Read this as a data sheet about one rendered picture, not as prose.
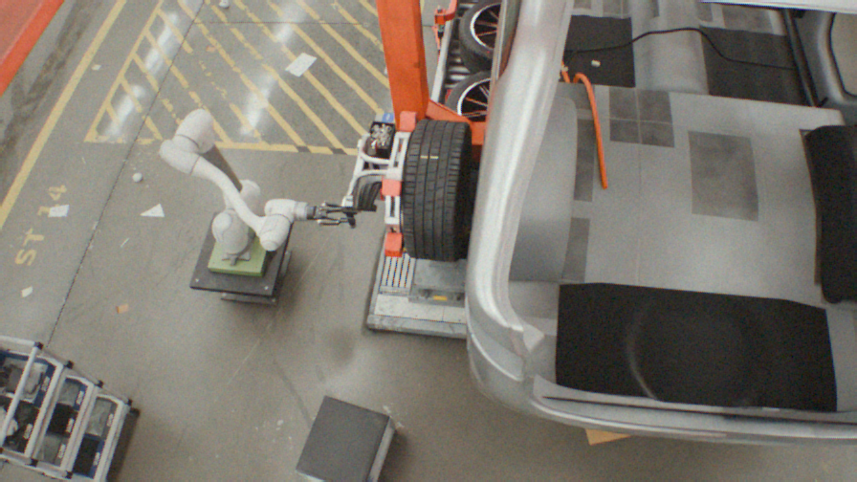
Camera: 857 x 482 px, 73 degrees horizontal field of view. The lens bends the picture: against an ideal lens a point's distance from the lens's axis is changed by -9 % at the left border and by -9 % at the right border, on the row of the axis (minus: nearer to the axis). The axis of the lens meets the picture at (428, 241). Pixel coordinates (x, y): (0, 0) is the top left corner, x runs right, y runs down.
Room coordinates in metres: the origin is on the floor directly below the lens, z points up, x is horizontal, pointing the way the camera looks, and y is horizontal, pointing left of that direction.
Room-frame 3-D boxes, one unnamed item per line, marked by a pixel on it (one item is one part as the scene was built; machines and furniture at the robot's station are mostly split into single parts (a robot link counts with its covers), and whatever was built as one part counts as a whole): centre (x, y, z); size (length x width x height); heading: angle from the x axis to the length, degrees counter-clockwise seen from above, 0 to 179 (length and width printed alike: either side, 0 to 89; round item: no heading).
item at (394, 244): (1.46, 0.16, 0.85); 0.09 x 0.08 x 0.07; 165
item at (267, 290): (1.87, 1.06, 0.15); 0.50 x 0.50 x 0.30; 76
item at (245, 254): (1.85, 1.07, 0.38); 0.22 x 0.18 x 0.06; 171
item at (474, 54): (3.19, -0.70, 0.39); 0.66 x 0.66 x 0.24
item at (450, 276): (1.72, -0.08, 0.32); 0.40 x 0.30 x 0.28; 165
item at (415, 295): (1.72, -0.08, 0.13); 0.50 x 0.36 x 0.10; 165
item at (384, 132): (2.35, 0.19, 0.51); 0.20 x 0.14 x 0.13; 162
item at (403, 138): (1.76, 0.08, 0.85); 0.54 x 0.07 x 0.54; 165
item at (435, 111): (2.18, -0.33, 0.69); 0.52 x 0.17 x 0.35; 75
